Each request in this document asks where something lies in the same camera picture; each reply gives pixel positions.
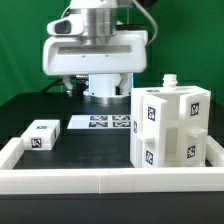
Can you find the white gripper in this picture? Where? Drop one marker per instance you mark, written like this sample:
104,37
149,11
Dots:
124,53

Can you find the white door panel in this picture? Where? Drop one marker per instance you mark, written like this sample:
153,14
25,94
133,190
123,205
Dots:
193,129
153,134

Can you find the white cabinet body box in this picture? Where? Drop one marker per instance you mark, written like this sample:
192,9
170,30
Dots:
171,92

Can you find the white cabinet top block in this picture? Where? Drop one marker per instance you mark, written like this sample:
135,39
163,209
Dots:
41,135

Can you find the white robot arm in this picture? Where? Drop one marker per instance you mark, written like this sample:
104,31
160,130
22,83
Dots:
89,40

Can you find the white U-shaped fence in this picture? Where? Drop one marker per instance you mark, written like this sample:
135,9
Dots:
102,181

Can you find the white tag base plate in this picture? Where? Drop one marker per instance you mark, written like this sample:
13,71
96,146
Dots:
99,122

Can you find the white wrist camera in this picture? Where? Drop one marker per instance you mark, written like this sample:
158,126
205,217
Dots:
64,27

